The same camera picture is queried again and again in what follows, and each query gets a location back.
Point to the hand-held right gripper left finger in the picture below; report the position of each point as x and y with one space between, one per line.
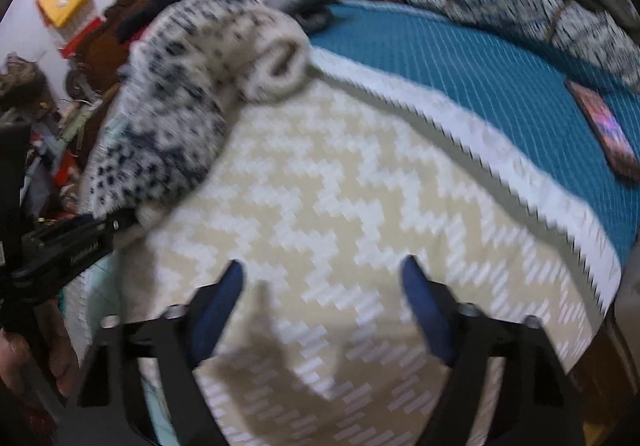
220 306

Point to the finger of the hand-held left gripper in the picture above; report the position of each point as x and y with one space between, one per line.
97 232

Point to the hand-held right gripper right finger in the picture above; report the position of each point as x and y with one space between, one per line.
425 311

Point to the fluffy white navy-speckled sweater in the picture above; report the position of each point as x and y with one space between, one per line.
170 91

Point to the person's left hand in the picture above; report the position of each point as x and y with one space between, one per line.
64 351

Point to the pile of assorted clutter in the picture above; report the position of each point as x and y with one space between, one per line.
50 146

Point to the brown wooden headboard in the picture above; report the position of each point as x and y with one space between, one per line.
105 46

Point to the dark navy cloth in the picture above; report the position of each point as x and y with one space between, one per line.
145 14

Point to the teal blanket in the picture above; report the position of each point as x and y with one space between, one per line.
450 56

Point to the smartphone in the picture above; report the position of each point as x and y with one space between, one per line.
600 121

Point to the blue white patterned quilt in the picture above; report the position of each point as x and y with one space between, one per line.
500 1

